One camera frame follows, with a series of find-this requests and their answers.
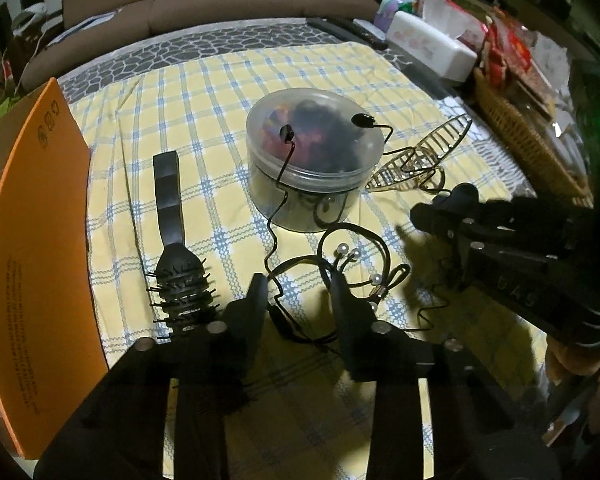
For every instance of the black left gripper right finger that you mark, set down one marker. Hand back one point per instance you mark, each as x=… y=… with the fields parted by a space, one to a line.
x=354 y=318

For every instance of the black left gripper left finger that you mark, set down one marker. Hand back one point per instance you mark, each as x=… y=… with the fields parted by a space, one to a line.
x=244 y=319

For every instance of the gold metal hair claw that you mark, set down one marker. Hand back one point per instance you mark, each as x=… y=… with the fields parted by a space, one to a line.
x=419 y=166

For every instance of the clear round plastic container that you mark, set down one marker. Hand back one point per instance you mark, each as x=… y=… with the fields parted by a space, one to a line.
x=338 y=146

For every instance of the black wavy wire headband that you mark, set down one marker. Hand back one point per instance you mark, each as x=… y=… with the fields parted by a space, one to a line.
x=286 y=325

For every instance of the black hair brush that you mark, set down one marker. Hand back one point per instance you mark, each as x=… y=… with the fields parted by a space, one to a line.
x=182 y=285

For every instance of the woven wicker basket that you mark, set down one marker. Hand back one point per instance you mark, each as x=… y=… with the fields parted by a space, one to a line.
x=538 y=162

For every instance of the yellow plaid table cloth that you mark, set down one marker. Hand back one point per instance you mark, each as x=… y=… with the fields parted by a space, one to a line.
x=306 y=419

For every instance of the grey stone pattern table mat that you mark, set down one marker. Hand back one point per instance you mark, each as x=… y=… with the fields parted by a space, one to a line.
x=203 y=41

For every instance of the orange cardboard box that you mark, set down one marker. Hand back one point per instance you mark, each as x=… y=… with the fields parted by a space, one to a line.
x=51 y=356

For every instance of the white tissue box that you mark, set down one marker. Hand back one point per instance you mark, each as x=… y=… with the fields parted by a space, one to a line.
x=448 y=58

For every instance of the black remote control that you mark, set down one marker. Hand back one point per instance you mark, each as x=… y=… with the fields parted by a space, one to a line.
x=346 y=30

